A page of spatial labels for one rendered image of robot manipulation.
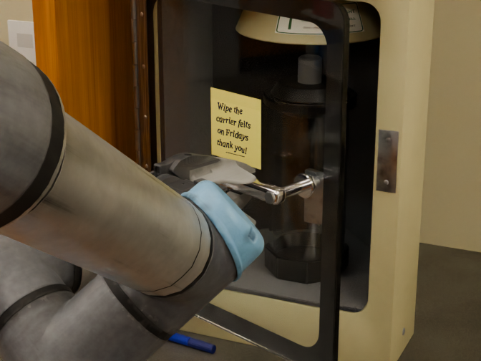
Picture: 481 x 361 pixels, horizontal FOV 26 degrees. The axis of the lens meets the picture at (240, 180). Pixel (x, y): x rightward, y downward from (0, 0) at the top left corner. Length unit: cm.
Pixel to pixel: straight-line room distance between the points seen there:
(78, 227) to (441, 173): 107
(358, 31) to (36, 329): 54
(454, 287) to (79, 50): 61
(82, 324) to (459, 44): 89
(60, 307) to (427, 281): 76
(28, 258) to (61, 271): 3
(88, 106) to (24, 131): 76
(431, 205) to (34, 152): 117
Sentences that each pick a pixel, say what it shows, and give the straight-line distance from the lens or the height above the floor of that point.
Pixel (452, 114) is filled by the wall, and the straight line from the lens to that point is 156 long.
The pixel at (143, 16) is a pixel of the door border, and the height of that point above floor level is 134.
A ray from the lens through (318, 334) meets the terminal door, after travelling 111.
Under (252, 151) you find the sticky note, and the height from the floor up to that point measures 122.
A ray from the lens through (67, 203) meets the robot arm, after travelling 55.
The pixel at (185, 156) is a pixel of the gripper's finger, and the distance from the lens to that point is 100.
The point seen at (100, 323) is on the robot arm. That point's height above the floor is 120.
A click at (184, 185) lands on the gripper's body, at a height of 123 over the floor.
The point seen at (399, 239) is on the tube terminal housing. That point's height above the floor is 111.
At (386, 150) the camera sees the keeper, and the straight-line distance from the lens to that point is 114.
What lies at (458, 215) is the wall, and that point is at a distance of 161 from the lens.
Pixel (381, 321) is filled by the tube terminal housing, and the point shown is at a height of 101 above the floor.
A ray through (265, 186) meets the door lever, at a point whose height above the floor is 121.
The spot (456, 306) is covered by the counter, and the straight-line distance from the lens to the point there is 142.
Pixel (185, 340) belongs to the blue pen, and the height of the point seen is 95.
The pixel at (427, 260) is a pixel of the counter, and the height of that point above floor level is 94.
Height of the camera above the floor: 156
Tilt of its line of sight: 20 degrees down
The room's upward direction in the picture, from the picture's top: straight up
